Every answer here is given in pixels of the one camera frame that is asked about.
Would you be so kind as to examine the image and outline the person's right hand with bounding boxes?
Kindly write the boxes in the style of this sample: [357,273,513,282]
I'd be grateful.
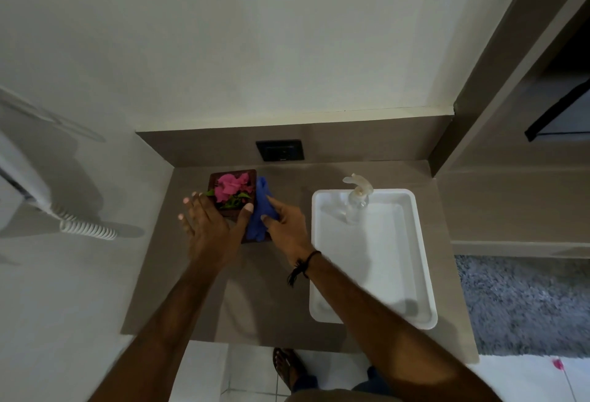
[260,197,319,270]

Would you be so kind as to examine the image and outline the person's left hand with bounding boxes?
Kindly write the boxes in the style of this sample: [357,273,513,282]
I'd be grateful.
[178,191,254,274]

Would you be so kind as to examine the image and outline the blue cloth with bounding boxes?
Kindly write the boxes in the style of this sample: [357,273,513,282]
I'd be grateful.
[245,176,283,243]

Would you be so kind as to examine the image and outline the dark brown wooden tray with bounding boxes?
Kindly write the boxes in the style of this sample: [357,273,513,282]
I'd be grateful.
[207,169,273,245]

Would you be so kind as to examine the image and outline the person's right forearm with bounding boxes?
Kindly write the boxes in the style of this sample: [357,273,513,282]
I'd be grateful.
[295,256,504,402]

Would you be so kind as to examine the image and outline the person's left forearm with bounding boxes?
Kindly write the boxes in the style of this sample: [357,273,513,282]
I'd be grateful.
[90,264,233,402]

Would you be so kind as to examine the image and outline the pink flowers with green leaves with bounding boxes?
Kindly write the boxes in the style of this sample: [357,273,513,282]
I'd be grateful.
[206,172,255,210]

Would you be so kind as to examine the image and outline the clear pump dispenser bottle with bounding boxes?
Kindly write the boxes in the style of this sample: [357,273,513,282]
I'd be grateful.
[342,173,375,225]

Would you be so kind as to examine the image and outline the white rectangular plastic tray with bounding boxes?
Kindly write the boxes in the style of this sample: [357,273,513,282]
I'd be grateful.
[308,188,439,330]

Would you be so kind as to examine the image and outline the brown sandal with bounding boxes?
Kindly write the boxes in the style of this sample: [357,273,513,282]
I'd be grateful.
[271,347,320,393]

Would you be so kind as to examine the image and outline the dark blue shorts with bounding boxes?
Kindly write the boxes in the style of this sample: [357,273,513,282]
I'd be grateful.
[283,366,398,402]

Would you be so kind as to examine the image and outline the grey shaggy rug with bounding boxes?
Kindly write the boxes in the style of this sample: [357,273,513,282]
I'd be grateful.
[455,254,590,359]

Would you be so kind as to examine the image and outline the pink flower with stem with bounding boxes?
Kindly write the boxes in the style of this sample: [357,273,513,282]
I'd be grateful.
[551,357,578,399]

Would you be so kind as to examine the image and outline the black cord wristband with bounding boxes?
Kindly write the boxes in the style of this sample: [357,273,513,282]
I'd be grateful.
[286,250,322,288]

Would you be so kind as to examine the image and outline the black wall socket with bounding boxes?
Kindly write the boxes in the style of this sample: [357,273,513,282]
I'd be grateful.
[256,139,304,162]

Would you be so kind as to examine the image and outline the white coiled cord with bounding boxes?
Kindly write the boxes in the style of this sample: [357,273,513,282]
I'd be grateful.
[59,213,119,241]

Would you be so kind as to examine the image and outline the white wall-mounted hair dryer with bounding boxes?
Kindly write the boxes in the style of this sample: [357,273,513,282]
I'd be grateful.
[0,130,63,223]

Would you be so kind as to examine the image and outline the black bar handle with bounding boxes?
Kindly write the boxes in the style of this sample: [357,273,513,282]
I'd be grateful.
[525,78,590,143]

